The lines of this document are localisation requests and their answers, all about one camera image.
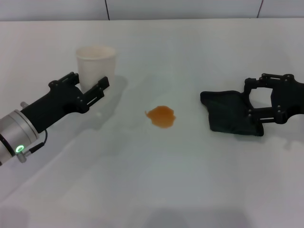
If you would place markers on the dark blue rag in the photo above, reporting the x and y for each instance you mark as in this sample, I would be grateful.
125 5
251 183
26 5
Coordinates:
225 110

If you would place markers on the brown water stain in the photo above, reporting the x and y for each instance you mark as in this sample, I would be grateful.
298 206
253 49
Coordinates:
162 116

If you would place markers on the white paper cup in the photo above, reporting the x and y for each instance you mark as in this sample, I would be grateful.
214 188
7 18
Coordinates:
97 64

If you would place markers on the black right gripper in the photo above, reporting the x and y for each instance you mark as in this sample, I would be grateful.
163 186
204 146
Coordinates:
292 99

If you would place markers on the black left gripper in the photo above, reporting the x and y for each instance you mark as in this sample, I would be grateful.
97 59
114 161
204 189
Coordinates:
57 104

